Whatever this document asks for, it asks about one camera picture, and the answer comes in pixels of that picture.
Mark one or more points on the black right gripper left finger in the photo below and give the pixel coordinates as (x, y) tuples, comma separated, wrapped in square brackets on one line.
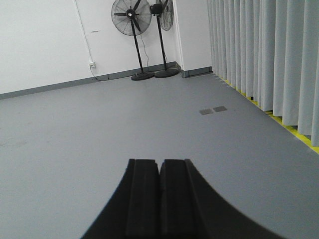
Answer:
[(132, 212)]

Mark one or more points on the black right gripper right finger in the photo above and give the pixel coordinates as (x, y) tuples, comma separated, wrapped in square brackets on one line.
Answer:
[(192, 209)]

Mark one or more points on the grey floor cover plate left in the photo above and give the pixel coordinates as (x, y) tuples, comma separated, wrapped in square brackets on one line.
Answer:
[(206, 111)]

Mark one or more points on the grey floor cover plate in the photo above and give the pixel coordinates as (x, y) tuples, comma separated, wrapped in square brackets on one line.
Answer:
[(220, 109), (206, 111)]

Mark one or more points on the grey floor cover plate right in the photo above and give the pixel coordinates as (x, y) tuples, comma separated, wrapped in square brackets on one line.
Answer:
[(220, 109)]

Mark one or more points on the grey pleated curtain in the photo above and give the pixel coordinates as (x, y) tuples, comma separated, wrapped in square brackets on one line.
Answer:
[(268, 50)]

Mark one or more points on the white wall power socket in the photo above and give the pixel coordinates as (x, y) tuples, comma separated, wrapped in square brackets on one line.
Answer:
[(92, 64)]

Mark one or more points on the black pedestal fan left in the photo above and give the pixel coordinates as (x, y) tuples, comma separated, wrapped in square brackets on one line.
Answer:
[(132, 18)]

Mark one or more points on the black pedestal fan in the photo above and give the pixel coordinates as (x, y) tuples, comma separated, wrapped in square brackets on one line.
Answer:
[(164, 12), (132, 18)]

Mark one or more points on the black pedestal fan right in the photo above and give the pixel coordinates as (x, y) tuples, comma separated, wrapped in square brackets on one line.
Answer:
[(164, 12)]

